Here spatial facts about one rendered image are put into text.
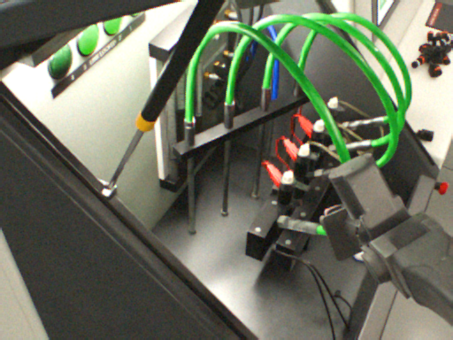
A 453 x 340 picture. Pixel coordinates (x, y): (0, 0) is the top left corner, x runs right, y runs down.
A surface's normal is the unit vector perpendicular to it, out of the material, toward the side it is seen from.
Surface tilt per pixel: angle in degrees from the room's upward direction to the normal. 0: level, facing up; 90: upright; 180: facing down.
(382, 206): 49
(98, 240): 90
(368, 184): 45
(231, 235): 0
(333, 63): 90
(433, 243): 41
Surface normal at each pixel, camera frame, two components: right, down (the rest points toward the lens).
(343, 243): 0.24, 0.11
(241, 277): 0.11, -0.65
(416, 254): -0.45, -0.81
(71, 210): -0.38, 0.67
